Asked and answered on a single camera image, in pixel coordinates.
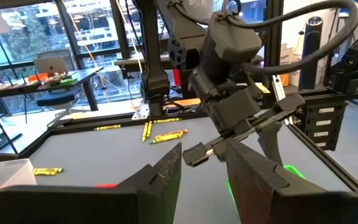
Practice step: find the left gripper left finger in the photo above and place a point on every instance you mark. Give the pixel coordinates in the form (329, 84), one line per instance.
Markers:
(160, 186)

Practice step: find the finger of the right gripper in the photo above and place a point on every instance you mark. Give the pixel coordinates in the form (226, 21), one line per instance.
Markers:
(270, 143)
(220, 151)

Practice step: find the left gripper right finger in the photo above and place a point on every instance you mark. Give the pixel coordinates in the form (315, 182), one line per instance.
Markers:
(250, 183)

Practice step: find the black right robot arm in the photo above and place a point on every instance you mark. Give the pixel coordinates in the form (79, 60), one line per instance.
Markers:
(154, 77)

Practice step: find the scattered yellow crayons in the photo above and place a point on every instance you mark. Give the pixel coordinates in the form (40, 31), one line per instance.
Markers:
(104, 120)

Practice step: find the green plastic basket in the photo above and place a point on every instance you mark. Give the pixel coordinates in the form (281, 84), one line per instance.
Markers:
(294, 172)

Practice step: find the black unit white labels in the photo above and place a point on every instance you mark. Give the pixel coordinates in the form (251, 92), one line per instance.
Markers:
(322, 133)

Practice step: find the red plastic basket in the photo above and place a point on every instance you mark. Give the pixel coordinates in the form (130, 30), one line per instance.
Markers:
(106, 185)

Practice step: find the black cylindrical tower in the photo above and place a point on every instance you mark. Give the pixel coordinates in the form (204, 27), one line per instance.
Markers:
(311, 53)

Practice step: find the black office chair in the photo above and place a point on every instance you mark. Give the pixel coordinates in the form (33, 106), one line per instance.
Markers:
(56, 98)

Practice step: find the black office desk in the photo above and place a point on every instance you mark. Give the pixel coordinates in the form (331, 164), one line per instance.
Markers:
(82, 73)

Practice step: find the clear plastic bin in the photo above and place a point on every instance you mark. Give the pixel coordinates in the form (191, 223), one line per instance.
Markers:
(5, 174)

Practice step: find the silver laptop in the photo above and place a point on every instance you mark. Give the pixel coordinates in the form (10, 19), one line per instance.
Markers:
(50, 64)

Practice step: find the silver bracket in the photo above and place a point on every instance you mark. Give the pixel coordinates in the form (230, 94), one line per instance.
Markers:
(278, 88)

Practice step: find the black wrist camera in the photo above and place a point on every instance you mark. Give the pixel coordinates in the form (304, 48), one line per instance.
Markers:
(235, 37)

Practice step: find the black vertical frame post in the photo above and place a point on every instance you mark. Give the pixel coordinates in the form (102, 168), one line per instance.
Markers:
(273, 31)

